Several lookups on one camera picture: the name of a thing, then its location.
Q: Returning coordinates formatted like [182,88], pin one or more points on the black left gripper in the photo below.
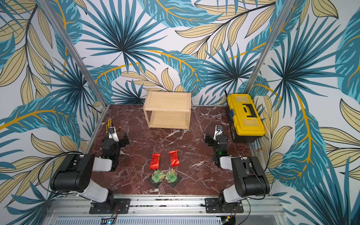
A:
[122,140]

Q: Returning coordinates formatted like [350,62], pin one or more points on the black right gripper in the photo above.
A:
[209,140]

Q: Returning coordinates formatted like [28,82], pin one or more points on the red tea bag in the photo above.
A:
[174,160]
[155,161]

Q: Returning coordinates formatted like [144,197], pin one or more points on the green tea bag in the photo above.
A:
[172,178]
[156,178]

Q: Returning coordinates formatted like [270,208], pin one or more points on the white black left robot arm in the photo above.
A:
[74,175]

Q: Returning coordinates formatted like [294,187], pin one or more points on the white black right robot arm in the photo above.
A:
[248,176]

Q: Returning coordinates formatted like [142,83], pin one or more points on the light wooden two-tier shelf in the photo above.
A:
[167,109]

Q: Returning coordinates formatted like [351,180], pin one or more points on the yellow black pliers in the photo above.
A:
[112,130]

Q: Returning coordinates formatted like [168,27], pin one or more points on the yellow black toolbox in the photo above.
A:
[244,120]

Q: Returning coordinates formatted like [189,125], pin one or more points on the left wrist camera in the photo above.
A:
[114,137]

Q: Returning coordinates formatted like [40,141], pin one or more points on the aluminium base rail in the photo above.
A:
[167,210]

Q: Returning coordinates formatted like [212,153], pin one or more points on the left aluminium corner post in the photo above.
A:
[56,22]

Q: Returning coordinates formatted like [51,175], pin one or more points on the aluminium corner post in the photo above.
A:
[56,22]
[269,43]

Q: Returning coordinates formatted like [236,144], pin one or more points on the right aluminium corner post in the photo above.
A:
[269,43]

